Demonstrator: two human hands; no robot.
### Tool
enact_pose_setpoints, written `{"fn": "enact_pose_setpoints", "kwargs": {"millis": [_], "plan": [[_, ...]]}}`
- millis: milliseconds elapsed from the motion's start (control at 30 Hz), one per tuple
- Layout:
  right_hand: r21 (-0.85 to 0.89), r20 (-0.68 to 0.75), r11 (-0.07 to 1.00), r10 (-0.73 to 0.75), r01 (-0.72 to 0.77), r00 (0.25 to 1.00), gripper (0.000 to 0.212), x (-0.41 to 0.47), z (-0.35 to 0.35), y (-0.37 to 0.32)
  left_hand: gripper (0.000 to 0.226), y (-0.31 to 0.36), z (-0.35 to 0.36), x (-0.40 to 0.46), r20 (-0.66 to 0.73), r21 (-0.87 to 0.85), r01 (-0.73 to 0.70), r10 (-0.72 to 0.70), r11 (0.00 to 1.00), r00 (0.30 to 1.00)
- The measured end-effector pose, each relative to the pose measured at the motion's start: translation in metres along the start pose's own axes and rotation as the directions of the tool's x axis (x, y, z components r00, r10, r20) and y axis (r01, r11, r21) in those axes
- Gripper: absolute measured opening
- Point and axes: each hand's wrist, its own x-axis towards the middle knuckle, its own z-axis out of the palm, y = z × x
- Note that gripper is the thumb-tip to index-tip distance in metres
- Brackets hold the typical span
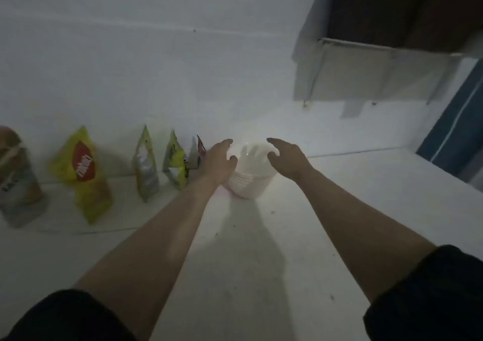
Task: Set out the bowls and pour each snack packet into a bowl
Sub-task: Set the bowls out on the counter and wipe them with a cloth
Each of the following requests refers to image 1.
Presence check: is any person's right hand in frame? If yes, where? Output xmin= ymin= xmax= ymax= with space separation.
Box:
xmin=267 ymin=137 xmax=314 ymax=183

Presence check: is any person's left hand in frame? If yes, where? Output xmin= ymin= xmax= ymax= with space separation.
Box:
xmin=199 ymin=139 xmax=238 ymax=191

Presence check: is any large white bowl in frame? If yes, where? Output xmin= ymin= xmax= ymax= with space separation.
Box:
xmin=226 ymin=142 xmax=277 ymax=200

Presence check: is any small yellow-green snack bag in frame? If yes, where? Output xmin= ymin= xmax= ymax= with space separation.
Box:
xmin=162 ymin=129 xmax=189 ymax=191

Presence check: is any tall green snack bag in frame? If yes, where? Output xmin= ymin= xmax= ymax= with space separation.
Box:
xmin=131 ymin=124 xmax=161 ymax=203

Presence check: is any yellow snack bag red label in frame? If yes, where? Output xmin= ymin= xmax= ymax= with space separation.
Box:
xmin=49 ymin=125 xmax=114 ymax=226

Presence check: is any jackfruit chips bag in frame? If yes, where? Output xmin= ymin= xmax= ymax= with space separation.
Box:
xmin=0 ymin=125 xmax=47 ymax=229

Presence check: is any person's right forearm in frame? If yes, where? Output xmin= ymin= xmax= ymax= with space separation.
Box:
xmin=294 ymin=167 xmax=438 ymax=304

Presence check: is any person's left forearm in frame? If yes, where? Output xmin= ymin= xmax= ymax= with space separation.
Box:
xmin=73 ymin=174 xmax=223 ymax=341

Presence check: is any person's black shirt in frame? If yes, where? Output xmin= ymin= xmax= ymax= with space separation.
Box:
xmin=0 ymin=244 xmax=483 ymax=341

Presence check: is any wooden wall shelf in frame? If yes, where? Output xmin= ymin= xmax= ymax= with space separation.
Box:
xmin=292 ymin=0 xmax=483 ymax=60

